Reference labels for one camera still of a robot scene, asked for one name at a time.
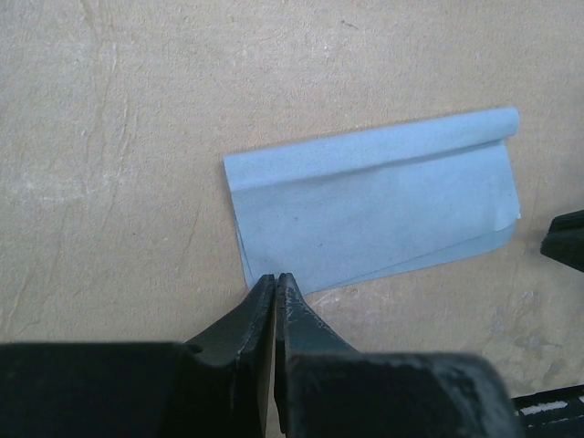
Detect blue cleaning cloth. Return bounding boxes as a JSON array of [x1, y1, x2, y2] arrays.
[[224, 108, 520, 294]]

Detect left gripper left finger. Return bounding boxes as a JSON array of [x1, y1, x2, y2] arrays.
[[1, 275, 276, 437]]

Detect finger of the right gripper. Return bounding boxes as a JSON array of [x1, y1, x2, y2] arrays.
[[540, 210, 584, 272]]

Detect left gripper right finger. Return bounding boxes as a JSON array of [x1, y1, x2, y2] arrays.
[[274, 274, 524, 437]]

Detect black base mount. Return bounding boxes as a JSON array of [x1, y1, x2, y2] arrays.
[[512, 385, 584, 438]]

